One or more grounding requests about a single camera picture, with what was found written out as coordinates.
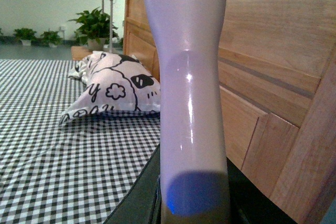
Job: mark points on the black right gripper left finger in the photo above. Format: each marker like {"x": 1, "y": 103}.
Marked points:
{"x": 142, "y": 204}

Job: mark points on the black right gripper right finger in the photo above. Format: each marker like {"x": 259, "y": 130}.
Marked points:
{"x": 249, "y": 204}

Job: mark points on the beige hand brush black bristles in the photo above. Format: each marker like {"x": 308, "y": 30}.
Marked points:
{"x": 194, "y": 176}

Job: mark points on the black white checkered bedsheet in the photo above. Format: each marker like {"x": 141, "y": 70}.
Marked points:
{"x": 73, "y": 173}

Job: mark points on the white cartoon print pillow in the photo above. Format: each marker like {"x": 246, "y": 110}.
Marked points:
{"x": 117, "y": 85}

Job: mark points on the wooden headboard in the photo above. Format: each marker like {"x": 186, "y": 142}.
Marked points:
{"x": 276, "y": 71}

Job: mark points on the small wooden side table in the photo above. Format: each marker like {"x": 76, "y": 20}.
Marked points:
{"x": 79, "y": 52}

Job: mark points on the large potted green plant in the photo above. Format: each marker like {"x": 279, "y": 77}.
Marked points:
{"x": 94, "y": 30}

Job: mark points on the small potted plant middle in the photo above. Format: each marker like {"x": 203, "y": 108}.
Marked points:
{"x": 50, "y": 38}

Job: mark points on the small potted plant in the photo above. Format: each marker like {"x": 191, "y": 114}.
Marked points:
{"x": 25, "y": 35}
{"x": 50, "y": 38}

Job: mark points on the small potted plant left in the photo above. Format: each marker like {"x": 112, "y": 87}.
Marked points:
{"x": 25, "y": 35}

